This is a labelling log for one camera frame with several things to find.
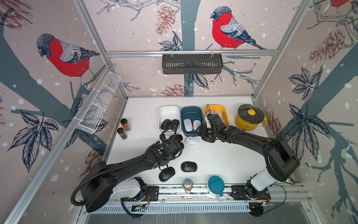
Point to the white mouse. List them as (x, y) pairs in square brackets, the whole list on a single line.
[(192, 141), (188, 125), (196, 124)]

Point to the white mouse top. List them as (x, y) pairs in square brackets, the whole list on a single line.
[(192, 141)]

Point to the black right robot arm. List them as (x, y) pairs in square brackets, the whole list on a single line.
[(281, 161)]

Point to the teal storage box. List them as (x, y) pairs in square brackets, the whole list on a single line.
[(192, 113)]

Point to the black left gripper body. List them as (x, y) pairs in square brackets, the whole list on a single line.
[(172, 157)]

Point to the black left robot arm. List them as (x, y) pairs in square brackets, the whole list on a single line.
[(97, 187)]

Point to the teal round lid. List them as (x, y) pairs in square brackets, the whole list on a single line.
[(216, 187)]

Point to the yellow electric cooking pot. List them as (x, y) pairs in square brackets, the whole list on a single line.
[(245, 126)]

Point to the black hanging wire basket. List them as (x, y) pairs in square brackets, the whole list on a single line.
[(181, 64)]

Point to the aluminium mounting rail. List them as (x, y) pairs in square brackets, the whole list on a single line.
[(173, 198)]

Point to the white storage box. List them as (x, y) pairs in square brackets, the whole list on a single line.
[(170, 112)]

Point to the black mouse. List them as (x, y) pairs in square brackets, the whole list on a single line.
[(189, 166), (181, 145), (174, 124), (177, 138), (209, 139), (165, 124), (166, 174)]

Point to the small glass bottle metal cap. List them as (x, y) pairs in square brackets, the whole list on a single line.
[(187, 185)]

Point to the black mouse top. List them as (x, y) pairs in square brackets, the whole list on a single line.
[(177, 138)]

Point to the yellow storage box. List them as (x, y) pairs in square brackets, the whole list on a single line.
[(213, 108)]

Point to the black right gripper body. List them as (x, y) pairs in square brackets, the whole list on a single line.
[(209, 131)]

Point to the pink mouse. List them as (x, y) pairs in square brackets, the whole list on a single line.
[(220, 114)]

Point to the white wire mesh shelf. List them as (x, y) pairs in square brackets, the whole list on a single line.
[(91, 120)]

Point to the brown spice jar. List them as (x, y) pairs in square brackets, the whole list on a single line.
[(125, 124)]

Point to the glass pot lid yellow knob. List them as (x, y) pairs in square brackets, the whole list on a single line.
[(250, 114)]

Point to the dark spice jar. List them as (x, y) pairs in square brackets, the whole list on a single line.
[(122, 133)]

